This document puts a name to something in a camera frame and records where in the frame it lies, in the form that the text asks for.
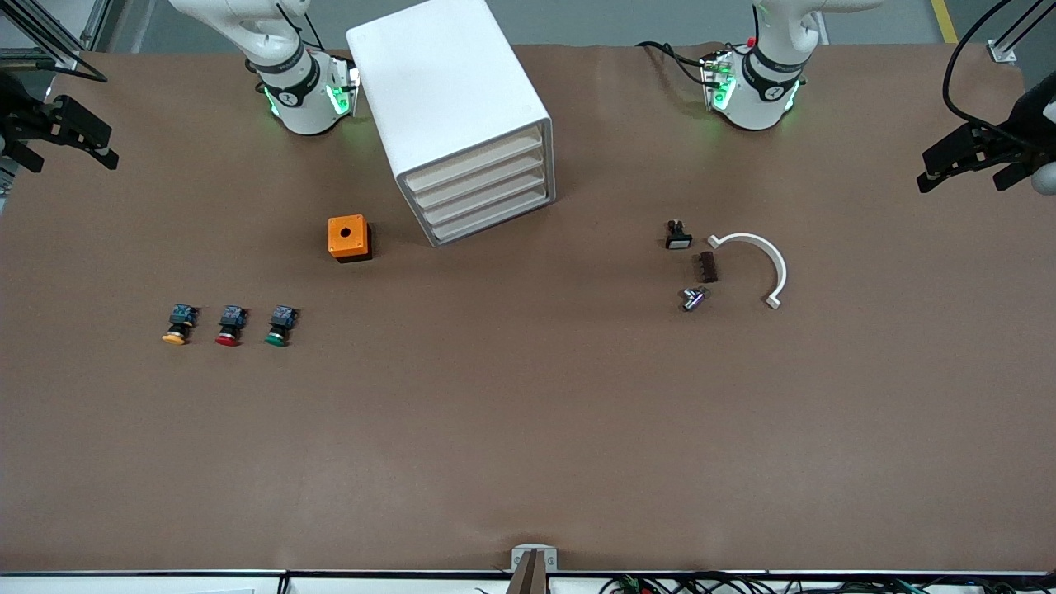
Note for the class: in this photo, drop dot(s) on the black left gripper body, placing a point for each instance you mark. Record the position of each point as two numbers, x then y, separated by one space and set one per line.
1011 139

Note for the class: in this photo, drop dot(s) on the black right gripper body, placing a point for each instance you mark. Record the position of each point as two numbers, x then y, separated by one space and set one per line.
18 115

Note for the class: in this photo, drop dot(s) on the green mushroom push button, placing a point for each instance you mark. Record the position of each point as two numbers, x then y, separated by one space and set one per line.
282 318

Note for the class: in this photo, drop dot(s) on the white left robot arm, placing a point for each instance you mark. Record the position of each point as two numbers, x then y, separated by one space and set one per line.
759 107

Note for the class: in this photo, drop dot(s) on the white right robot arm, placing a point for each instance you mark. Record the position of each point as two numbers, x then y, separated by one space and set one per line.
305 115

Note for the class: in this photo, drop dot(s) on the yellow mushroom push button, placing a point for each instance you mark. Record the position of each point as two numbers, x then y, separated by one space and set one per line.
180 318

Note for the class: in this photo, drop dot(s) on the red mushroom push button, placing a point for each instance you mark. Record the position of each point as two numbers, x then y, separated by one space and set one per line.
231 318

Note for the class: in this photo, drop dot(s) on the white drawer cabinet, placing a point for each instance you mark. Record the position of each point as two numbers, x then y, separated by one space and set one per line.
445 82

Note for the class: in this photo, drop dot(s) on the white curved plastic piece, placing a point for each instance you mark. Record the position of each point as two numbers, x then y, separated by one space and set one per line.
780 272

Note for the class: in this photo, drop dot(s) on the brown terminal block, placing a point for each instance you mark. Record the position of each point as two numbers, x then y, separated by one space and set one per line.
708 267

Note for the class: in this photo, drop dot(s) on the orange box with hole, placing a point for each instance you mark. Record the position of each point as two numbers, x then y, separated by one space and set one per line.
356 235

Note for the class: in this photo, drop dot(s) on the small purple metal connector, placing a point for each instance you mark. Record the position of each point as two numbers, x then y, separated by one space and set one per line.
693 299

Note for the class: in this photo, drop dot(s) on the white table edge strip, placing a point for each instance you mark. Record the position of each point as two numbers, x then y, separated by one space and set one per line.
124 586

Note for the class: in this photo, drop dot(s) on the brown table mat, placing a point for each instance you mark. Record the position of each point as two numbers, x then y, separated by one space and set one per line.
528 412

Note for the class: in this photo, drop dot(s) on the black switch with white face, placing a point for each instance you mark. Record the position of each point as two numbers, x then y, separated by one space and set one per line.
678 241

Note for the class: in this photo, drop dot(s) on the grey metal bracket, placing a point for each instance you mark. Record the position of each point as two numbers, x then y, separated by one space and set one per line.
520 559

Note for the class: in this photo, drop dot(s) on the brown post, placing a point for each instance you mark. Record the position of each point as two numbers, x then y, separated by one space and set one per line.
532 579

